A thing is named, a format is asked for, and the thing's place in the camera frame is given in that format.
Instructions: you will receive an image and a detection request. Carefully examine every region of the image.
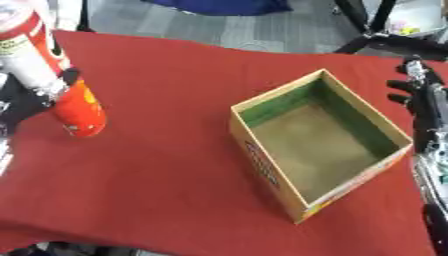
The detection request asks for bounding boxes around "white bag with colourful items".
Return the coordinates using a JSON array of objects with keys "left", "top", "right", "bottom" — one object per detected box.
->
[{"left": 383, "top": 0, "right": 448, "bottom": 37}]

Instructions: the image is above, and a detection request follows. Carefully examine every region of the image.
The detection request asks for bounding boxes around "blue fabric object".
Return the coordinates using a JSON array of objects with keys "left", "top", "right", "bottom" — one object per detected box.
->
[{"left": 138, "top": 0, "right": 294, "bottom": 17}]

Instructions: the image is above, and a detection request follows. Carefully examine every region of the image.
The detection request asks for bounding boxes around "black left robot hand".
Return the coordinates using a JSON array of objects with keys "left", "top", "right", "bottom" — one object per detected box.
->
[{"left": 0, "top": 67, "right": 83, "bottom": 135}]

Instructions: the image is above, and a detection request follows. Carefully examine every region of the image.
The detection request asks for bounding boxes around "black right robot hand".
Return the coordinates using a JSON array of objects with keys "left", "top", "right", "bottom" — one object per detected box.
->
[{"left": 385, "top": 55, "right": 448, "bottom": 155}]

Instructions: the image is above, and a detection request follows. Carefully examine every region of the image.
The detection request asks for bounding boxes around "cardboard box with green inside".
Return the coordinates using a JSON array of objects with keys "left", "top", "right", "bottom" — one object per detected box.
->
[{"left": 227, "top": 68, "right": 415, "bottom": 225}]

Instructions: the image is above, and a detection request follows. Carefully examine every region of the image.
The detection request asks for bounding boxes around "black tripod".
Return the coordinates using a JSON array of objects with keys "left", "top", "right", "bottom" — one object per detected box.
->
[{"left": 332, "top": 0, "right": 448, "bottom": 62}]

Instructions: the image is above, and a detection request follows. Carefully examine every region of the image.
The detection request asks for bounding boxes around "red and white bottle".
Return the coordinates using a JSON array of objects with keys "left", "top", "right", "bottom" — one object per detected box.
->
[{"left": 0, "top": 0, "right": 109, "bottom": 139}]

